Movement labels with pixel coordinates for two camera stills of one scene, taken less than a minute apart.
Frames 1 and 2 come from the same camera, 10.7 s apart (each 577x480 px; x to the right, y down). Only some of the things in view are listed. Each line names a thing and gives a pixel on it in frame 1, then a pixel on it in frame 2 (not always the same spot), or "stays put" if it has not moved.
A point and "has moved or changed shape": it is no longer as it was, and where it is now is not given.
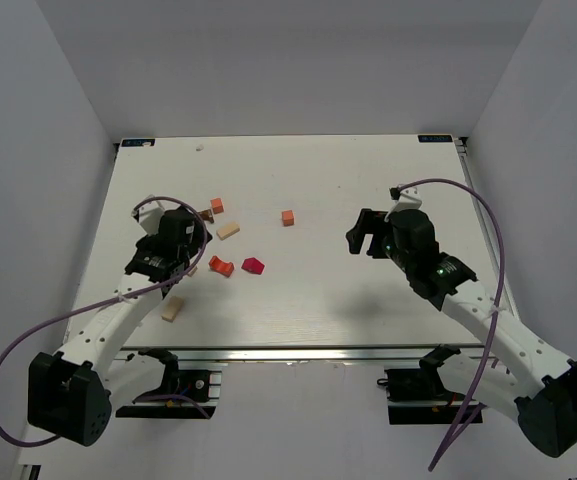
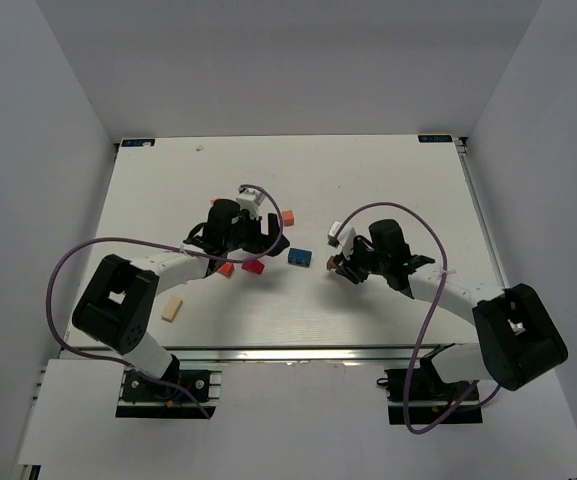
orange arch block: [222, 267] stays put
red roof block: [252, 265] stays put
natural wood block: [174, 305] stays put
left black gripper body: [200, 232] -> [260, 232]
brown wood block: [206, 215] has moved or changed shape
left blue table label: [138, 142] stays put
